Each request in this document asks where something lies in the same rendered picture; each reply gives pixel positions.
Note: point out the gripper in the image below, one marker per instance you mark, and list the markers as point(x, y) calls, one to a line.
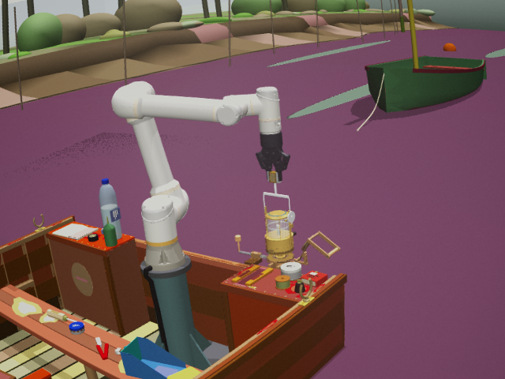
point(270, 145)

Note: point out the white lantern bail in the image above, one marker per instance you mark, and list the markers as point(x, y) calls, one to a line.
point(275, 196)

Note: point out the brass stern lantern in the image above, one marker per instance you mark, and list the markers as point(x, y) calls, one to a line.
point(279, 241)

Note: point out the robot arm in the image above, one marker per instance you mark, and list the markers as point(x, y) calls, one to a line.
point(158, 158)

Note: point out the wooden dinghy hull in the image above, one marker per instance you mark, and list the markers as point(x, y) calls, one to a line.
point(236, 316)

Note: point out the red clip tool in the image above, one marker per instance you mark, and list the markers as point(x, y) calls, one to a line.
point(102, 349)

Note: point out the brass crank lever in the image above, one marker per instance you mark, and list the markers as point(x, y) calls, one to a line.
point(244, 248)

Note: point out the white round tin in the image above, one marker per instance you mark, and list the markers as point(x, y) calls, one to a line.
point(291, 270)

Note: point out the yellow latch bars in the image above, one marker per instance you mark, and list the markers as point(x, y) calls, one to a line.
point(252, 275)

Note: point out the olive green spool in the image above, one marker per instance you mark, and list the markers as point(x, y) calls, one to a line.
point(282, 282)

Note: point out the black knob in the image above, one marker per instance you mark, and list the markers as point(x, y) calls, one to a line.
point(298, 286)

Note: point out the brass rowlock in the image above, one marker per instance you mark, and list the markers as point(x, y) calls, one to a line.
point(38, 222)
point(304, 291)

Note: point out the clear plastic water bottle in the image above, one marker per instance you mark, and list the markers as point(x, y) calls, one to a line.
point(109, 205)

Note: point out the green sailing boat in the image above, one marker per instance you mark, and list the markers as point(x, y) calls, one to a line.
point(426, 81)

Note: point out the green bottle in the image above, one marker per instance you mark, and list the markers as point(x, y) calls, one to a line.
point(109, 234)

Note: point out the black round cap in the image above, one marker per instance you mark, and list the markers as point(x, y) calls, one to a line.
point(93, 237)

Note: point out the white notepad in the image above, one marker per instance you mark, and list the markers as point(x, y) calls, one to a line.
point(75, 230)

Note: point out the orange buoy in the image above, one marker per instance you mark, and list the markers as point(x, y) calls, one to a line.
point(449, 47)

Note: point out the brown locker box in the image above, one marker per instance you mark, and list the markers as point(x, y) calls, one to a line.
point(90, 276)

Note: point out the blue bailer scoop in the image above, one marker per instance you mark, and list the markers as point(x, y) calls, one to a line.
point(152, 360)

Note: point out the green bush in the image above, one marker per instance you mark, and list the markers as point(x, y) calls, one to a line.
point(39, 31)

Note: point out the cream rag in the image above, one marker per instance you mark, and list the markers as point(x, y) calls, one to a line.
point(24, 306)

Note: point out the red switch box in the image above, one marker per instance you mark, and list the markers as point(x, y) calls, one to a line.
point(315, 278)

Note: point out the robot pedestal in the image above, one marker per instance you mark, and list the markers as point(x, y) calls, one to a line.
point(177, 316)

